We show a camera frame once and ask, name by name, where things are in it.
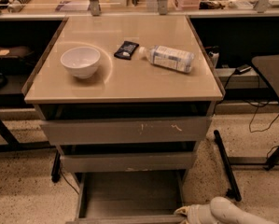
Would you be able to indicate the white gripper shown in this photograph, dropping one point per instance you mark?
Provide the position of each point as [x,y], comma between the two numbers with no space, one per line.
[195,215]

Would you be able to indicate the grey bottom drawer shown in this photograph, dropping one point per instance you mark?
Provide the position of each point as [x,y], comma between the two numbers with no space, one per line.
[129,198]

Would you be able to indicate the grey drawer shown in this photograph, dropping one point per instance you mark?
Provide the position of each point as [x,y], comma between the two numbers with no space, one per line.
[119,131]
[130,162]
[129,198]

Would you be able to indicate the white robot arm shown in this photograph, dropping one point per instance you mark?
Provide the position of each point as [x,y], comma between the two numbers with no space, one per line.
[219,211]

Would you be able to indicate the grey middle drawer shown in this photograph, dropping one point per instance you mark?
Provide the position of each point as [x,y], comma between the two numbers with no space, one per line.
[130,162]

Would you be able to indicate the grey top drawer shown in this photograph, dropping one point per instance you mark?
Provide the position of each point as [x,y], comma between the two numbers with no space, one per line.
[119,131]

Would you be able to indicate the beige top drawer cabinet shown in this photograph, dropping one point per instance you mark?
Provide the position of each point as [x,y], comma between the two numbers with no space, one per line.
[125,89]

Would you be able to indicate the black table leg bar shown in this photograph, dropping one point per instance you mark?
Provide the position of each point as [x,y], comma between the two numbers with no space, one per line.
[233,192]

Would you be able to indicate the clear plastic water bottle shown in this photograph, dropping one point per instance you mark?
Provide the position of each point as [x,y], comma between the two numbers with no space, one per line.
[173,59]

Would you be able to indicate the black power adapter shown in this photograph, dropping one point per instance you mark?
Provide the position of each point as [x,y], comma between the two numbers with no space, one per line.
[242,69]

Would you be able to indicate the dark round side table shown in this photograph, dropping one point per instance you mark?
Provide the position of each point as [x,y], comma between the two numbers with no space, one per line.
[268,68]

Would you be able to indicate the dark snack packet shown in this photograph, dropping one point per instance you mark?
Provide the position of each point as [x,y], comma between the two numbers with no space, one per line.
[126,50]

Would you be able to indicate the white ceramic bowl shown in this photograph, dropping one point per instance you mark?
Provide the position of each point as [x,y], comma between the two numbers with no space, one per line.
[81,62]

